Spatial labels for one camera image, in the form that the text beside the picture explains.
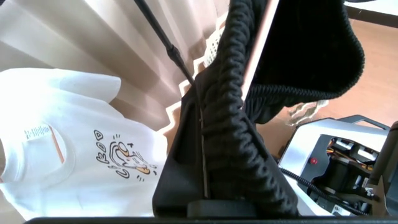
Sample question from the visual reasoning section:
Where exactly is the white printed t-shirt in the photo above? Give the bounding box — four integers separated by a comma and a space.
0, 67, 169, 220

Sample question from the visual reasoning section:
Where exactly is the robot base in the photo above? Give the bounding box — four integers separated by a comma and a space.
277, 114, 398, 218

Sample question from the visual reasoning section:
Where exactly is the black clothes rack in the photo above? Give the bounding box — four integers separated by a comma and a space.
133, 0, 196, 87

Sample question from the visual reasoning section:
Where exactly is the black garment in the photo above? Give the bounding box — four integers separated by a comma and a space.
194, 0, 366, 218

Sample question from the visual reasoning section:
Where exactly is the beige curtain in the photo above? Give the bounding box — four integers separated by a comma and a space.
0, 0, 231, 131

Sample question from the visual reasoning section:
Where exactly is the white laundry basket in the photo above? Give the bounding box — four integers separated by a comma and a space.
203, 26, 226, 68

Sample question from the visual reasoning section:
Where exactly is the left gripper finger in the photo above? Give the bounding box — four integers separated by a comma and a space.
152, 91, 209, 218

